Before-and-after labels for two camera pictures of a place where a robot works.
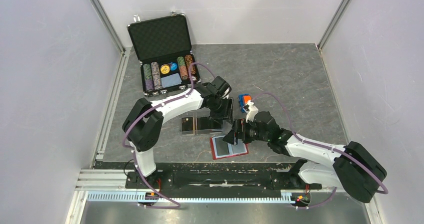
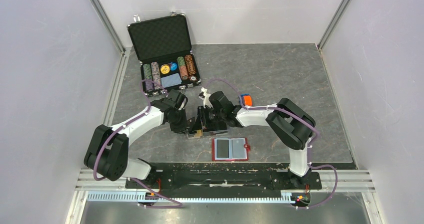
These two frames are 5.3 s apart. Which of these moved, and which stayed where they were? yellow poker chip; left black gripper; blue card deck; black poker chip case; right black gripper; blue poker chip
Moved: right black gripper; left black gripper
Stayed: blue card deck; blue poker chip; black poker chip case; yellow poker chip
